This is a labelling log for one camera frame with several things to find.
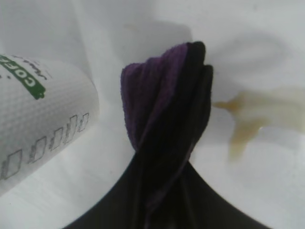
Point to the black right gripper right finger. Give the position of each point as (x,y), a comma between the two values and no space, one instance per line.
(214,212)

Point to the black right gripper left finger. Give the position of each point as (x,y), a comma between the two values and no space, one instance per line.
(114,210)

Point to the purple and black cloth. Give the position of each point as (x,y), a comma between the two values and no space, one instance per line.
(166,107)

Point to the white paper coffee cup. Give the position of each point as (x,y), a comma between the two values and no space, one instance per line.
(47,114)

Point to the brown coffee spill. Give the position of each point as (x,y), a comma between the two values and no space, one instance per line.
(240,128)

